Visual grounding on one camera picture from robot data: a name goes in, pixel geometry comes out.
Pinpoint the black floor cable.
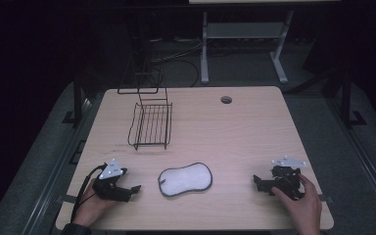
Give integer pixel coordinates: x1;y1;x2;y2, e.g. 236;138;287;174
150;40;207;88

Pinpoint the white sponge with grey edge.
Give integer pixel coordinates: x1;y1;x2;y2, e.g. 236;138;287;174
157;162;213;198

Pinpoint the person's right hand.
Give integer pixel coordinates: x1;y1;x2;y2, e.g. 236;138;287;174
271;172;323;233

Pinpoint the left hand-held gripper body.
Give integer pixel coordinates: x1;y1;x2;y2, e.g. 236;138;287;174
92;158;132;203

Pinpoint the person's left hand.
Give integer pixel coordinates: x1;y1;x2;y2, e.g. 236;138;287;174
72;178;118;228

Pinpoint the white metal stand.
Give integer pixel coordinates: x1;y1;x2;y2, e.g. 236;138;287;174
200;10;295;86

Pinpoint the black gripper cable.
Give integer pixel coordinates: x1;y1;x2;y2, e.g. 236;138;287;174
70;164;108;224

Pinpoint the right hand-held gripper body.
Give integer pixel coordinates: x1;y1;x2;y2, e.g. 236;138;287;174
269;155;307;201

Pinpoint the black metal post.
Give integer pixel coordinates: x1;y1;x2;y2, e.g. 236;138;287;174
337;62;367;128
62;72;89;126

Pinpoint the black wire rack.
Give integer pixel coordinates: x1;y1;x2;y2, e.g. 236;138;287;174
117;48;173;152

